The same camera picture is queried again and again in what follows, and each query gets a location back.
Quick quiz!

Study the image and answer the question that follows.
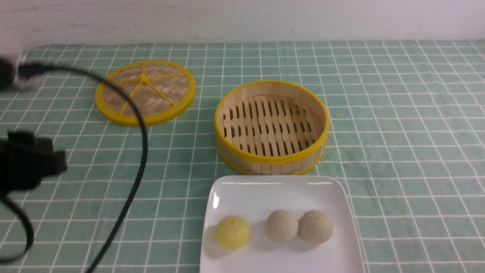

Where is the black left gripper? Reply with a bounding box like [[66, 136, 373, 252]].
[[0, 131, 67, 192]]

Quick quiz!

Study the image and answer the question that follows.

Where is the yellow steamed bun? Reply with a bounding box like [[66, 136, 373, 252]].
[[214, 215, 252, 250]]

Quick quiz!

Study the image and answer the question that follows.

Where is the white steamed bun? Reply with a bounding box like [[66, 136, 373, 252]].
[[265, 210, 299, 243], [299, 210, 334, 244]]

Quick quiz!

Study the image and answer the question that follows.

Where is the white square plate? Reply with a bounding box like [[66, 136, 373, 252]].
[[199, 175, 365, 273]]

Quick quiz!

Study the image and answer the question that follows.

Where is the yellow bamboo steamer lid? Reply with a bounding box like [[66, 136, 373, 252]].
[[95, 60, 196, 127]]

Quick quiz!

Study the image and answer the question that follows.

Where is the yellow bamboo steamer basket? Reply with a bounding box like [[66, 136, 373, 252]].
[[214, 80, 330, 175]]

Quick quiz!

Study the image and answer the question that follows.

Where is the green checked tablecloth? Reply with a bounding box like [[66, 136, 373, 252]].
[[1, 40, 485, 273]]

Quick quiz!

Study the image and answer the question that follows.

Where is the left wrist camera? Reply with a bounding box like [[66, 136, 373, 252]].
[[0, 52, 43, 92]]

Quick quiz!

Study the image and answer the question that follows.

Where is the black left camera cable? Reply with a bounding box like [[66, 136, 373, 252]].
[[0, 64, 149, 273]]

